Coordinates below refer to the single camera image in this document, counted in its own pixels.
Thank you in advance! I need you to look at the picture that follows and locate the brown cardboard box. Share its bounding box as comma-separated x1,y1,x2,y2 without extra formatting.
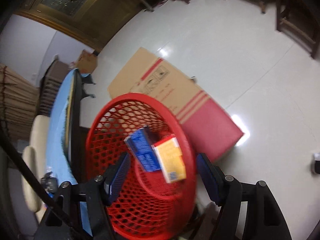
74,50,98,74

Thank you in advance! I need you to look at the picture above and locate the blue toothpaste box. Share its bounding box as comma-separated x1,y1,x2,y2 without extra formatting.
124,126,161,172

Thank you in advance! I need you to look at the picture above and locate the red white small box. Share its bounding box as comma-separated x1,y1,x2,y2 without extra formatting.
152,134,187,184

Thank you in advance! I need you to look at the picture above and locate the blue tablecloth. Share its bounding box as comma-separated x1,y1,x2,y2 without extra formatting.
46,69,92,186

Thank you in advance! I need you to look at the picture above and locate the red mesh basket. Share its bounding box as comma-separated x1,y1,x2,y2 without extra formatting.
86,93,196,239

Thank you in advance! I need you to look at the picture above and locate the black cable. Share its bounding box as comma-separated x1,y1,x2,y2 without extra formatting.
0,122,89,240

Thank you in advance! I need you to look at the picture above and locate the flattened cardboard box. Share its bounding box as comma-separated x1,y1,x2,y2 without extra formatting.
108,48,244,161

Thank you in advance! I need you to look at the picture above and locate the beige curtain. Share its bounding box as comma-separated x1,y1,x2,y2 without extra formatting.
1,64,39,141

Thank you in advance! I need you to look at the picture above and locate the wooden double door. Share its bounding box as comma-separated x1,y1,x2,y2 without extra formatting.
16,0,145,51

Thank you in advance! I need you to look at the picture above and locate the cream leather sofa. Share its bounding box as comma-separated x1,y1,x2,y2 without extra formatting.
22,115,50,223

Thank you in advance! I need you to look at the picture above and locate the wooden crib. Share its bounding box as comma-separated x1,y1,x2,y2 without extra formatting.
37,59,69,116

